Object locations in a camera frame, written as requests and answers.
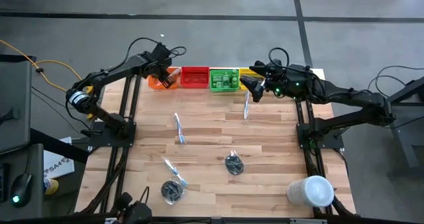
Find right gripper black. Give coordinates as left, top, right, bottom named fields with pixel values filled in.
left=238, top=64, right=314, bottom=103

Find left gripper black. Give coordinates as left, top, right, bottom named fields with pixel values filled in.
left=145, top=43, right=178, bottom=89

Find blue toothbrush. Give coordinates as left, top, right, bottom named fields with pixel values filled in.
left=172, top=112, right=187, bottom=145
left=243, top=90, right=251, bottom=121
left=163, top=156, right=189, bottom=188

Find orange plastic basket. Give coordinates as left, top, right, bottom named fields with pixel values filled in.
left=148, top=67, right=182, bottom=90

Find yellow plastic basket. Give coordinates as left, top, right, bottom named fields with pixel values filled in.
left=238, top=68, right=266, bottom=91

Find red plastic basket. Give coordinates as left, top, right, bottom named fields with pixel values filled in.
left=180, top=66, right=211, bottom=89

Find green plastic basket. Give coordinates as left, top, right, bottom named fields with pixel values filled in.
left=209, top=68, right=240, bottom=93

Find white plastic cup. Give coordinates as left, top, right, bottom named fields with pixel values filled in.
left=286, top=174, right=335, bottom=208

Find grey monitor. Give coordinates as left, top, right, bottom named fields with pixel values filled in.
left=0, top=60, right=33, bottom=154

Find dark grey side desk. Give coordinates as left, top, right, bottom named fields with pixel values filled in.
left=0, top=142, right=46, bottom=220

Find black side table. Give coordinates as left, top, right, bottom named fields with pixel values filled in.
left=365, top=76, right=424, bottom=180

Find yellow and blue can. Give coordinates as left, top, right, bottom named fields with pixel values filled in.
left=43, top=178, right=60, bottom=196

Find black computer mouse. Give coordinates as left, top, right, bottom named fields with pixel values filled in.
left=9, top=172, right=33, bottom=208

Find black keyboard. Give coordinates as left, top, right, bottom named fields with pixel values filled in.
left=0, top=163, right=10, bottom=203

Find black hair ties in bag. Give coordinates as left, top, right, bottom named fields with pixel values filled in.
left=160, top=179, right=187, bottom=205
left=224, top=150, right=245, bottom=176

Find black frame strut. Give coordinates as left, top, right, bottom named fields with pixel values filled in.
left=29, top=127, right=91, bottom=164

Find silver frame bracket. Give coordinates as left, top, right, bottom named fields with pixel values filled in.
left=289, top=218, right=328, bottom=224

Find yellow extension cable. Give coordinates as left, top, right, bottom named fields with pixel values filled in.
left=0, top=39, right=95, bottom=119

